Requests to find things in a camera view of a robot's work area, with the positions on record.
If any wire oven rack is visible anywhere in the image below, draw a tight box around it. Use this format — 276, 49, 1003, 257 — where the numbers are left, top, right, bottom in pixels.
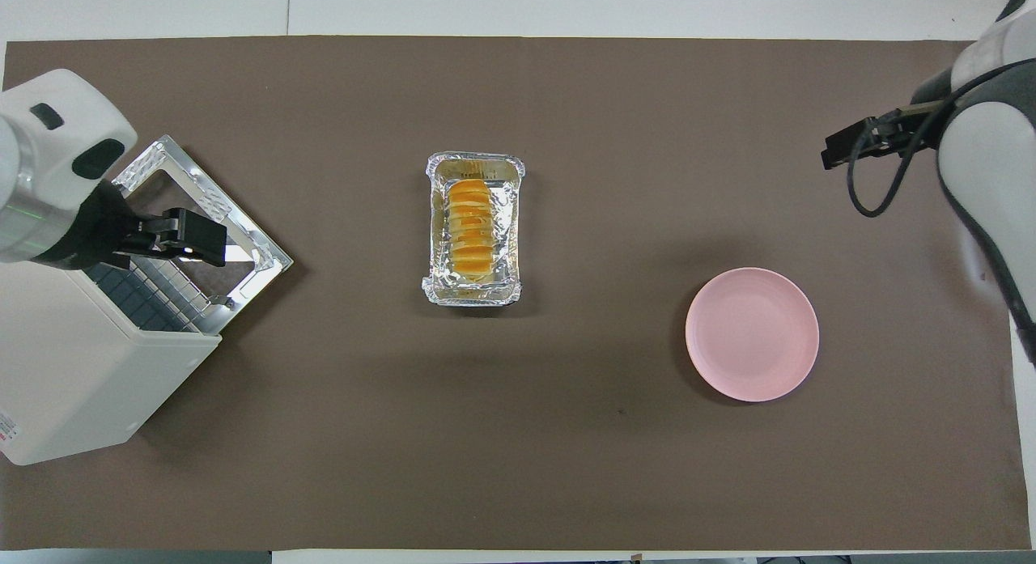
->
85, 257, 218, 335

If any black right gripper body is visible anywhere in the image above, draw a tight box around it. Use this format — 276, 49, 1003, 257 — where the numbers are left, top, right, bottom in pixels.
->
911, 115, 944, 152

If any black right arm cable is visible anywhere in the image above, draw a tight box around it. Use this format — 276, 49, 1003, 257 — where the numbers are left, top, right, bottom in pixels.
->
846, 95, 964, 218

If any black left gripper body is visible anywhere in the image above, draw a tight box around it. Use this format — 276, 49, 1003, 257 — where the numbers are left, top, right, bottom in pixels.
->
32, 180, 134, 271

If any aluminium foil tray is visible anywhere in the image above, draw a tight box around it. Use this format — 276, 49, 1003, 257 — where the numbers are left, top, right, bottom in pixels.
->
422, 151, 525, 307

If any pink round plate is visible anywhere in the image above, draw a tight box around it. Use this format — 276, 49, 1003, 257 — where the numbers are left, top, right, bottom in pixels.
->
686, 267, 820, 403

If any glass oven door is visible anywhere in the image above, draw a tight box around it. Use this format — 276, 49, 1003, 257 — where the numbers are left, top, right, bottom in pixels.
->
112, 135, 294, 337

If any cream toaster oven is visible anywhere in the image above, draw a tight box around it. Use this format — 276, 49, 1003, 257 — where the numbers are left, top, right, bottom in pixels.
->
0, 135, 294, 466

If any brown table mat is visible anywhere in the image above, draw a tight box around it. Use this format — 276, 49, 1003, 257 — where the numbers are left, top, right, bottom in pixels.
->
0, 36, 1033, 551

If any yellow sliced bread loaf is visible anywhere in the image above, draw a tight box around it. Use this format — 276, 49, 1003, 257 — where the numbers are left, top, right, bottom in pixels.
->
448, 178, 496, 280

